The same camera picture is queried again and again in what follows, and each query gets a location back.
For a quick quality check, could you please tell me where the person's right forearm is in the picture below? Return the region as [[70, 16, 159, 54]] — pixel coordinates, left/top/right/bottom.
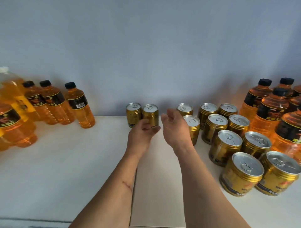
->
[[175, 144, 251, 228]]

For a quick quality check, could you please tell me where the person's right hand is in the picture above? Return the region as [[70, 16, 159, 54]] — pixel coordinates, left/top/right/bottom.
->
[[161, 108, 196, 155]]

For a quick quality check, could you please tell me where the person's left forearm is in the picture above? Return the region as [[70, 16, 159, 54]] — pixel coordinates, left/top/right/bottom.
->
[[72, 148, 147, 228]]

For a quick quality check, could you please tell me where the small orange drink bottle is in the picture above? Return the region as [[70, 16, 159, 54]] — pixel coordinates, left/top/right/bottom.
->
[[22, 80, 58, 125], [64, 82, 96, 129], [39, 80, 76, 125]]

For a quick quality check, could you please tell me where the gold pull-tab drink can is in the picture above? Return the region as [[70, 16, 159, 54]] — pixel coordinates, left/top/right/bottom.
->
[[142, 104, 159, 129], [126, 102, 143, 129]]

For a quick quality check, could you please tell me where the large orange white-capped jug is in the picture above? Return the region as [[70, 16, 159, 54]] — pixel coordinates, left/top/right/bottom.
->
[[0, 67, 36, 122]]

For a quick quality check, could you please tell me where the person's left hand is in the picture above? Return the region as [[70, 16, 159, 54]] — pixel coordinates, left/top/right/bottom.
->
[[127, 119, 161, 155]]

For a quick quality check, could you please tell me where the cluster of gold cans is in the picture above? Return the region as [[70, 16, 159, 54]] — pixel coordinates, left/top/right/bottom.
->
[[177, 103, 301, 197]]

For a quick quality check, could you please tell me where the large orange black-labelled jug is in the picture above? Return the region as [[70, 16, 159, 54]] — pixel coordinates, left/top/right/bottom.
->
[[0, 103, 38, 151]]

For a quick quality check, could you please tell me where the cluster of orange bottles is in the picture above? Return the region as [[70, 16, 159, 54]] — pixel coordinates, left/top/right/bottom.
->
[[239, 78, 301, 166]]

